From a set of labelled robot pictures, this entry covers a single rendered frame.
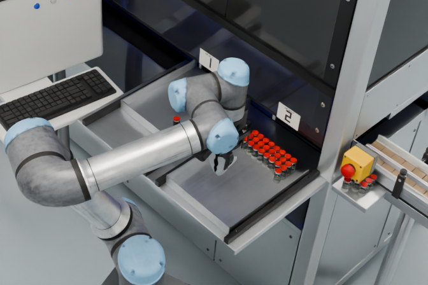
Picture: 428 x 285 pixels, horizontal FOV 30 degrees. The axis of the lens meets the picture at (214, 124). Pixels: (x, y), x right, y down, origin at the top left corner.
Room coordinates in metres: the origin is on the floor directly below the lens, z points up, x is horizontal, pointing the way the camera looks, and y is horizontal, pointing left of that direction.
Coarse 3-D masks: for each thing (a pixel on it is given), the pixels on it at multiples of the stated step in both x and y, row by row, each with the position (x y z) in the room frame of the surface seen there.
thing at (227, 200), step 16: (192, 160) 1.67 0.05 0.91; (208, 160) 1.71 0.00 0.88; (240, 160) 1.72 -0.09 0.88; (256, 160) 1.73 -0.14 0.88; (176, 176) 1.62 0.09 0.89; (192, 176) 1.63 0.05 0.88; (208, 176) 1.64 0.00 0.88; (224, 176) 1.65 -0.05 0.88; (240, 176) 1.65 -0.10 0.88; (256, 176) 1.66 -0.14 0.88; (272, 176) 1.67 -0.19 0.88; (288, 176) 1.67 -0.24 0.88; (304, 176) 1.67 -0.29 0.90; (176, 192) 1.56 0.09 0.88; (192, 192) 1.57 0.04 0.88; (208, 192) 1.58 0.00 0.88; (224, 192) 1.58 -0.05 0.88; (240, 192) 1.59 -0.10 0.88; (256, 192) 1.60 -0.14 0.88; (272, 192) 1.60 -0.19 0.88; (208, 208) 1.51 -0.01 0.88; (224, 208) 1.52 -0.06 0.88; (240, 208) 1.53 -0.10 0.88; (256, 208) 1.50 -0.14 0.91; (224, 224) 1.44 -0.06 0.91; (240, 224) 1.46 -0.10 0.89
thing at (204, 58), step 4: (200, 48) 2.04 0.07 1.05; (200, 52) 2.04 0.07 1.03; (204, 52) 2.03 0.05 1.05; (200, 56) 2.04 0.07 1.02; (204, 56) 2.03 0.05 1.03; (208, 56) 2.01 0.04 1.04; (212, 56) 2.00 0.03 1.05; (200, 60) 2.04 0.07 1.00; (204, 60) 2.02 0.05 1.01; (208, 60) 2.01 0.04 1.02; (212, 60) 2.00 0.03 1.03; (216, 60) 1.99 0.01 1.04; (204, 64) 2.02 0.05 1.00; (208, 64) 2.01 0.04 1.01; (212, 64) 2.00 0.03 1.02; (216, 64) 1.99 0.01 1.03; (208, 68) 2.01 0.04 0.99; (212, 68) 2.00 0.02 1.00; (216, 68) 1.99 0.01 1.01
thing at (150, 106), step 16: (192, 64) 2.14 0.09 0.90; (160, 80) 2.03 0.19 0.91; (128, 96) 1.92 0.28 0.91; (144, 96) 1.97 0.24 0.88; (160, 96) 1.98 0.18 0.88; (128, 112) 1.88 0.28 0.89; (144, 112) 1.89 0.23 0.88; (160, 112) 1.90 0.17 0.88; (176, 112) 1.91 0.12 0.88; (160, 128) 1.83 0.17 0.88
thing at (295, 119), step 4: (280, 104) 1.81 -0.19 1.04; (280, 108) 1.81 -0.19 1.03; (284, 108) 1.80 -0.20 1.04; (288, 108) 1.79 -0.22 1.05; (280, 112) 1.81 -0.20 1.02; (284, 112) 1.80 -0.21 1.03; (292, 112) 1.78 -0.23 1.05; (280, 116) 1.81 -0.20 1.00; (284, 116) 1.80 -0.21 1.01; (292, 116) 1.78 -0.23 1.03; (296, 116) 1.77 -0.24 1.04; (300, 116) 1.76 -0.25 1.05; (284, 120) 1.80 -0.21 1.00; (292, 120) 1.78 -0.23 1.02; (296, 120) 1.77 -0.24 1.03; (288, 124) 1.79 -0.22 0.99; (292, 124) 1.78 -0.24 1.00; (296, 124) 1.77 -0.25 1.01; (296, 128) 1.77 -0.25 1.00
